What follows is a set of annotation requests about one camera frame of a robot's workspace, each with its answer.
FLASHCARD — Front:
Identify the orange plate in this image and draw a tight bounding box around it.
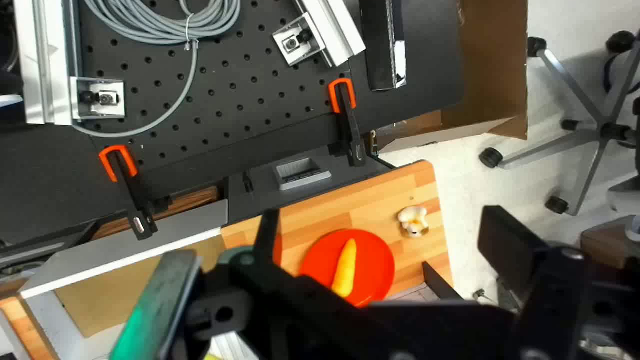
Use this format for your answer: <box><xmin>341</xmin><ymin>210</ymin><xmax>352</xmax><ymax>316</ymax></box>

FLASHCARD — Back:
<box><xmin>295</xmin><ymin>229</ymin><xmax>398</xmax><ymax>311</ymax></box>

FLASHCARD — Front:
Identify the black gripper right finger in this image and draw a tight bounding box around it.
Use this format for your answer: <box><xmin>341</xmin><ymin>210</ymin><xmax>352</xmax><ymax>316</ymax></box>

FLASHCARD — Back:
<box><xmin>477</xmin><ymin>205</ymin><xmax>591</xmax><ymax>360</ymax></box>

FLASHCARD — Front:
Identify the office chair base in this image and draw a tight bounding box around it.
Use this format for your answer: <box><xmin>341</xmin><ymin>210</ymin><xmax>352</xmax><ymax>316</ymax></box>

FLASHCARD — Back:
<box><xmin>477</xmin><ymin>29</ymin><xmax>640</xmax><ymax>217</ymax></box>

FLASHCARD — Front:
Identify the yellow-orange toy carrot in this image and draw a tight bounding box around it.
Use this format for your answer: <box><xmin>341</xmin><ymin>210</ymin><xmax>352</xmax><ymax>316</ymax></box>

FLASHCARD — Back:
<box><xmin>329</xmin><ymin>238</ymin><xmax>360</xmax><ymax>301</ymax></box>

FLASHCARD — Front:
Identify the metal corner bracket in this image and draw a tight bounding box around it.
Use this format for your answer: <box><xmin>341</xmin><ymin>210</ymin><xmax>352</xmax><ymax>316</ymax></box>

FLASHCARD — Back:
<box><xmin>272</xmin><ymin>15</ymin><xmax>328</xmax><ymax>69</ymax></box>
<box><xmin>68</xmin><ymin>77</ymin><xmax>128</xmax><ymax>124</ymax></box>

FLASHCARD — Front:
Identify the black perforated board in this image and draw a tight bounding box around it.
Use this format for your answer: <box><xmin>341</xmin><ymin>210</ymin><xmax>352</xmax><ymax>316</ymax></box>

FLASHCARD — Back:
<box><xmin>77</xmin><ymin>0</ymin><xmax>376</xmax><ymax>170</ymax></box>

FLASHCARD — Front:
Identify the grey coiled cable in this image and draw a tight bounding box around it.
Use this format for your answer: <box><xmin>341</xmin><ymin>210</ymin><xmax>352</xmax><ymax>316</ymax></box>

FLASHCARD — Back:
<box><xmin>68</xmin><ymin>0</ymin><xmax>243</xmax><ymax>141</ymax></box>

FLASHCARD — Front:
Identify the brown cardboard sheet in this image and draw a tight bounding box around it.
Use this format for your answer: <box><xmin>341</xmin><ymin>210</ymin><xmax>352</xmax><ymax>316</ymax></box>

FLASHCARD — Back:
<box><xmin>372</xmin><ymin>0</ymin><xmax>529</xmax><ymax>156</ymax></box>

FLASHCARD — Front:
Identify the aluminium profile bar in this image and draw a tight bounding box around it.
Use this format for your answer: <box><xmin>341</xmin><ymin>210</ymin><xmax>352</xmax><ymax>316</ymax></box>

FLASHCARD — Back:
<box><xmin>12</xmin><ymin>0</ymin><xmax>83</xmax><ymax>128</ymax></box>
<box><xmin>295</xmin><ymin>0</ymin><xmax>367</xmax><ymax>69</ymax></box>

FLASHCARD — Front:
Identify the black box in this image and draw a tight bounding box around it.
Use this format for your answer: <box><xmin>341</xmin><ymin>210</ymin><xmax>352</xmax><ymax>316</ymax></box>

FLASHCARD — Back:
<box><xmin>362</xmin><ymin>0</ymin><xmax>409</xmax><ymax>94</ymax></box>

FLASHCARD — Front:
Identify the orange black clamp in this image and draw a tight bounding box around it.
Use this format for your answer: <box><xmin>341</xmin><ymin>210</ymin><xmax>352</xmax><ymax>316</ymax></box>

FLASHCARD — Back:
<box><xmin>326</xmin><ymin>77</ymin><xmax>367</xmax><ymax>169</ymax></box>
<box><xmin>98</xmin><ymin>142</ymin><xmax>161</xmax><ymax>240</ymax></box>

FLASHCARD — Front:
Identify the shiny gripper left finger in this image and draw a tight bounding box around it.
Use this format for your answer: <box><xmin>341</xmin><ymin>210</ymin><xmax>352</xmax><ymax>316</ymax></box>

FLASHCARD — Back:
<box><xmin>107</xmin><ymin>248</ymin><xmax>201</xmax><ymax>360</ymax></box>

